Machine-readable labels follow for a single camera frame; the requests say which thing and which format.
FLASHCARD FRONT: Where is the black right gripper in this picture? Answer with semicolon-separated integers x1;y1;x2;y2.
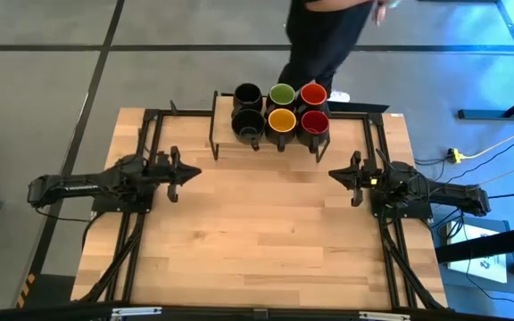
327;150;386;208

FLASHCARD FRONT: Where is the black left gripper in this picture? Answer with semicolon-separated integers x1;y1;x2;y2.
148;145;203;203

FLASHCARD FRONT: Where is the black mug red inside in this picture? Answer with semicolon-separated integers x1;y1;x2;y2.
296;110;331;155

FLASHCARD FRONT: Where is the black mug dark inside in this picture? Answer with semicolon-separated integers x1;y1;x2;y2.
230;108;267;152
232;82;265;112

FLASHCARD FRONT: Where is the black mug orange inside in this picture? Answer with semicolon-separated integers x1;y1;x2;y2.
299;82;329;112

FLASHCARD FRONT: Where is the black mug yellow inside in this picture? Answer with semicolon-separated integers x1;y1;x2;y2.
264;108;298;153

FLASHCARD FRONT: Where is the black mug green inside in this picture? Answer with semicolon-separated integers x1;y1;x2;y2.
265;82;297;112

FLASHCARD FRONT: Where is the black wedge panel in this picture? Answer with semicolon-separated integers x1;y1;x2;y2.
327;100;391;115

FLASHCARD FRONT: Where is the yellow power plug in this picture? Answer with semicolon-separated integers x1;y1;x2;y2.
446;147;468;164

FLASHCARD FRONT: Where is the person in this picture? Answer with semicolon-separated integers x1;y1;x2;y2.
278;0;403;104

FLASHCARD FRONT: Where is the black metal beam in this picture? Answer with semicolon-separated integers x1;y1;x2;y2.
435;221;514;265

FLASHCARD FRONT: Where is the white cardboard box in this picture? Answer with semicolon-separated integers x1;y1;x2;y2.
445;219;510;285

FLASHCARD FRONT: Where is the striped hazard tape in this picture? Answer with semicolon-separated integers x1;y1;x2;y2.
14;272;37;309

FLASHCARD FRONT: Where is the black aluminium table frame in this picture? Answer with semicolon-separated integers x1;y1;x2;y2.
0;101;514;321

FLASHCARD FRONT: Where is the wooden shelf black metal frame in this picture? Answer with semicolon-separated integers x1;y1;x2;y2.
207;90;332;164

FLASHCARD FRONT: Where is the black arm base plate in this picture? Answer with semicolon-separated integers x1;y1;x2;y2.
89;193;156;214
369;193;435;220

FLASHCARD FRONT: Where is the dark metal stand frame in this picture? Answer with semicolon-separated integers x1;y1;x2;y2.
456;0;514;121

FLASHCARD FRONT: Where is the silver metal bracket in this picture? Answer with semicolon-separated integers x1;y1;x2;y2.
358;310;412;321
110;305;163;318

